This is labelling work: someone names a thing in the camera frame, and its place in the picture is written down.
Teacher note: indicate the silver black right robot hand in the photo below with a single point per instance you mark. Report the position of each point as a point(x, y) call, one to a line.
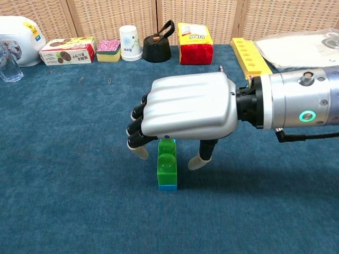
point(188, 105)

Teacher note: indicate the blue toy brick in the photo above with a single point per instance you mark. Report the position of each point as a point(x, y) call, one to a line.
point(167, 188)

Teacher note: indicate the white paper cup stack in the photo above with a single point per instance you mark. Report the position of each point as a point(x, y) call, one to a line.
point(129, 42)

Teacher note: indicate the cookie box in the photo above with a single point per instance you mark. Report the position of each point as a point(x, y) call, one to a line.
point(69, 53)

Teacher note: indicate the green toy brick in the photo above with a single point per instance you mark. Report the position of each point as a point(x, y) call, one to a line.
point(167, 172)

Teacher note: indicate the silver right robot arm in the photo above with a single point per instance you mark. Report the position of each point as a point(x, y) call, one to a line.
point(299, 98)

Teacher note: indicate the red yellow snack bag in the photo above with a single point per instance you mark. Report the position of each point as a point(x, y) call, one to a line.
point(196, 50)

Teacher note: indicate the woven folding screen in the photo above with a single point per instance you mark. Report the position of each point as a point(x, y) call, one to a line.
point(111, 18)

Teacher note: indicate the clear glass cup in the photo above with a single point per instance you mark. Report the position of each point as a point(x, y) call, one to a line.
point(9, 68)

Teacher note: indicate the white rounded appliance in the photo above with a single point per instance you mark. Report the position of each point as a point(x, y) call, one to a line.
point(23, 45)

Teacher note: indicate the yellow tray with holes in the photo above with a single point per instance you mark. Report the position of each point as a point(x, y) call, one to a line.
point(249, 56)

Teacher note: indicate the clear bag with white paper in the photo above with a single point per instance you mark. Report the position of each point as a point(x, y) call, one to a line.
point(296, 50)

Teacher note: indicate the pink yellow sponge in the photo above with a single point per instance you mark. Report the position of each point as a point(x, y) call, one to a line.
point(108, 50)

